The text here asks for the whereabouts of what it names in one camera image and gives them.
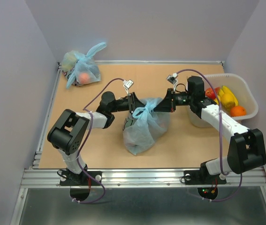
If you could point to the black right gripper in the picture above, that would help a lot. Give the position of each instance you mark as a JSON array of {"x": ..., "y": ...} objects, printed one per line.
[{"x": 166, "y": 105}]

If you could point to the yellow banana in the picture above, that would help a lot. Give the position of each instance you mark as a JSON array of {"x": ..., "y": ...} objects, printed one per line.
[{"x": 225, "y": 89}]

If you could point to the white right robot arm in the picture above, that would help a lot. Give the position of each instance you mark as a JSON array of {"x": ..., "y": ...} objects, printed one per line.
[{"x": 246, "y": 146}]

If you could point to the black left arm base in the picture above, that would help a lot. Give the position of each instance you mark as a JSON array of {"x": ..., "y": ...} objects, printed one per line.
[{"x": 85, "y": 188}]

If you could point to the tied blue bag of fruit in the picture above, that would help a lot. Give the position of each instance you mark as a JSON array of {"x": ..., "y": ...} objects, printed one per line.
[{"x": 81, "y": 69}]

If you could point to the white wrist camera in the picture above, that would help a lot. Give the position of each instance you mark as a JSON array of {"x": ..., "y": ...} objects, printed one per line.
[
  {"x": 127, "y": 84},
  {"x": 173, "y": 80}
]

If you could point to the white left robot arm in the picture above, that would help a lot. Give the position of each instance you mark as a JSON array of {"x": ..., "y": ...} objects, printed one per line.
[{"x": 68, "y": 131}]

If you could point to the light blue printed plastic bag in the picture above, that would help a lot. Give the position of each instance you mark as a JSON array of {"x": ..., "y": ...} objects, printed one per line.
[{"x": 144, "y": 126}]

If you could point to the aluminium front rail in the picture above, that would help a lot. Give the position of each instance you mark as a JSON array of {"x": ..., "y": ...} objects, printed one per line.
[{"x": 133, "y": 178}]

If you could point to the white plastic basket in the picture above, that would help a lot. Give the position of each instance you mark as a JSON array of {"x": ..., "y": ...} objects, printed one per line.
[{"x": 240, "y": 89}]

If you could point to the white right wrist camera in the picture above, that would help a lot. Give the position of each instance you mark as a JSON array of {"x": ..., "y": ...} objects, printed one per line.
[{"x": 173, "y": 80}]

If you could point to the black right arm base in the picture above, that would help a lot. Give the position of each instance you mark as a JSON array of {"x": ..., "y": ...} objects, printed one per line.
[{"x": 208, "y": 183}]

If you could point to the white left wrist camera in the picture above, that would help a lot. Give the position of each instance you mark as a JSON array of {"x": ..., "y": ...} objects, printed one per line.
[{"x": 127, "y": 84}]

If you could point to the orange fruit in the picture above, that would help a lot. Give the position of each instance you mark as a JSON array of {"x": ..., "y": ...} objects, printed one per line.
[{"x": 238, "y": 111}]

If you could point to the red strawberry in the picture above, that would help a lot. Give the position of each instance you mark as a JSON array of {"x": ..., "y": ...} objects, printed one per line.
[{"x": 212, "y": 94}]

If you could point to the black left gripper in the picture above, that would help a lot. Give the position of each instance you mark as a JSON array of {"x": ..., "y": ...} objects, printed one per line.
[{"x": 133, "y": 102}]

